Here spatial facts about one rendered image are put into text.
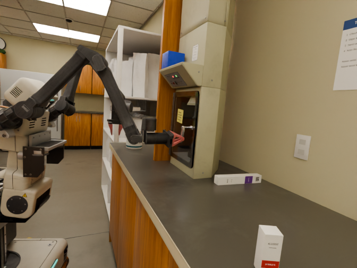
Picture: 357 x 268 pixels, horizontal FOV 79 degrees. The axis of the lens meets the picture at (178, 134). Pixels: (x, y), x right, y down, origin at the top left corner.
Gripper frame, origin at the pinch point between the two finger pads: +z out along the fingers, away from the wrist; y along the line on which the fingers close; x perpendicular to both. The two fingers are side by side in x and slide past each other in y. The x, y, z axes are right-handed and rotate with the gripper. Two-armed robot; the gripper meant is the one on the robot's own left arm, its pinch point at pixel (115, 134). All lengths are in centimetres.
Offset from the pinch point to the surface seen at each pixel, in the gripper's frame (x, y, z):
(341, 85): -85, 75, -33
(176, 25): -10, 33, -70
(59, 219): 109, -38, 109
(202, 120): -47, 35, -14
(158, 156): -9.3, 26.2, 12.9
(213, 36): -47, 37, -55
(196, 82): -47, 30, -32
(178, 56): -26, 29, -48
